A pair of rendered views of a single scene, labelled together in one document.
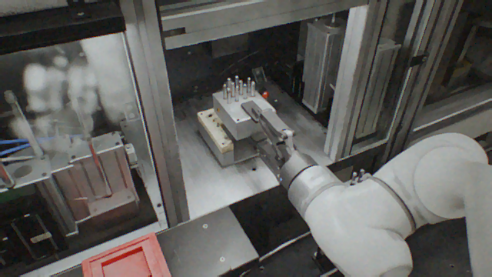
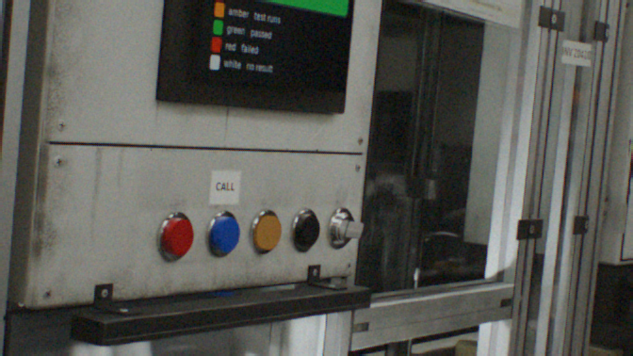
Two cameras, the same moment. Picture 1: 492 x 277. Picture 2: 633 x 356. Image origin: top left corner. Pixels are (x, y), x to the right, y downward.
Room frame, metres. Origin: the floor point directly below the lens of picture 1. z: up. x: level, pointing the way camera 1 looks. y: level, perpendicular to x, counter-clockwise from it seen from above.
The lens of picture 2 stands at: (-0.63, 0.74, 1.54)
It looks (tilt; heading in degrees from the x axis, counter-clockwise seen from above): 4 degrees down; 333
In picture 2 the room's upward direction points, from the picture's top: 5 degrees clockwise
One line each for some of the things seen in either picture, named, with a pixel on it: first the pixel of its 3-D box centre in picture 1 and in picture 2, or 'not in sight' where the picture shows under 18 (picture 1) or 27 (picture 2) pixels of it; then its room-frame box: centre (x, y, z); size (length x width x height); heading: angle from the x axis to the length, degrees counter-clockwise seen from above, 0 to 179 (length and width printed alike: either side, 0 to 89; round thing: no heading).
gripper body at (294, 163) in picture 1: (292, 165); not in sight; (0.49, -0.09, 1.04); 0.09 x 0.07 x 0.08; 27
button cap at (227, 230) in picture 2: not in sight; (221, 234); (0.34, 0.32, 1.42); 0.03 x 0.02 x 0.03; 118
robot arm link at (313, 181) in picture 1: (315, 192); not in sight; (0.42, -0.12, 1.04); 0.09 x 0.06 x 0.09; 117
